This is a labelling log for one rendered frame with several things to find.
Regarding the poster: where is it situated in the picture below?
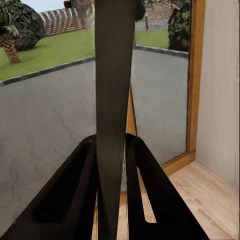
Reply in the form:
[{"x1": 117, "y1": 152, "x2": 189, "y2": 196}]
[{"x1": 94, "y1": 0, "x2": 137, "y2": 240}]

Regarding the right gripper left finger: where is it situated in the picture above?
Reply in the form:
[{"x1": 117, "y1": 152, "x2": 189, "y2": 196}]
[{"x1": 0, "y1": 134, "x2": 98, "y2": 240}]

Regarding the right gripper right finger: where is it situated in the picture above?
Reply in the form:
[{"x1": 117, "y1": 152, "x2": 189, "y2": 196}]
[{"x1": 125, "y1": 133, "x2": 210, "y2": 240}]

